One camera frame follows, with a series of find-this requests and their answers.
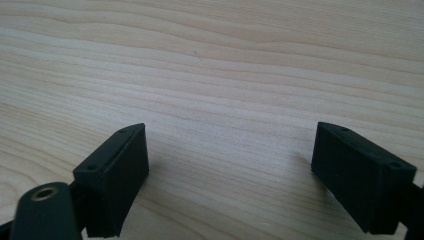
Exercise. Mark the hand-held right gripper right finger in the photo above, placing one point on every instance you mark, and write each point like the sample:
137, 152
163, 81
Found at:
360, 180

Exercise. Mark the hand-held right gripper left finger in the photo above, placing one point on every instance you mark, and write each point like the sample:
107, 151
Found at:
111, 180

